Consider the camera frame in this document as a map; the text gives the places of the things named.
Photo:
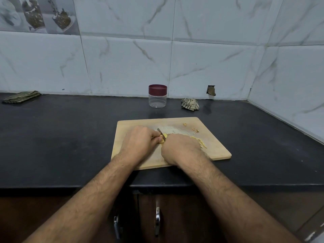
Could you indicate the person's right hand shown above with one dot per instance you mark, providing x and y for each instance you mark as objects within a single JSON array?
[{"x": 181, "y": 148}]

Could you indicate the person's left hand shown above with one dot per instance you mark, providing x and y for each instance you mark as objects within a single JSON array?
[{"x": 137, "y": 144}]

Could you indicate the pile of ginger strips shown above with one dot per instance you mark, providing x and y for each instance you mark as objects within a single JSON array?
[{"x": 201, "y": 143}]

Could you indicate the beige ginger root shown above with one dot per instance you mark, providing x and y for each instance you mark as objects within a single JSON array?
[{"x": 163, "y": 136}]

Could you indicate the wooden cutting board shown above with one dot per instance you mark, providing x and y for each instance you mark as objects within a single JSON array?
[{"x": 217, "y": 146}]

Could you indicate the clear jar maroon lid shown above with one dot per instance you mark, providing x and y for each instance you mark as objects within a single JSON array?
[{"x": 157, "y": 102}]

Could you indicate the person's right forearm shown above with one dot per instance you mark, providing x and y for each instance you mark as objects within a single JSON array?
[{"x": 243, "y": 205}]

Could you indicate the person's left forearm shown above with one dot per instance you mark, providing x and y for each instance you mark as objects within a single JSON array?
[{"x": 81, "y": 205}]

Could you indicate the small ginger peel scraps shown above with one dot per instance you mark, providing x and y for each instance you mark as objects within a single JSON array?
[{"x": 191, "y": 128}]

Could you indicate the black countertop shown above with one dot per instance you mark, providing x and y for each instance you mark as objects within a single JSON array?
[{"x": 50, "y": 141}]

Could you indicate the crumpled patterned cloth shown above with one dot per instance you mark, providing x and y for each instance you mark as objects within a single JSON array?
[{"x": 190, "y": 104}]

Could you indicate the brown wooden cabinet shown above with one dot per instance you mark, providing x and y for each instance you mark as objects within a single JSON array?
[{"x": 50, "y": 215}]

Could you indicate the folded green cloth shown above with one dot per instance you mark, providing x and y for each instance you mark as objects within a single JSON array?
[{"x": 21, "y": 97}]

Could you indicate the decorative picture tiles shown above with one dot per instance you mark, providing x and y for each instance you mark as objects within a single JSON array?
[{"x": 38, "y": 15}]

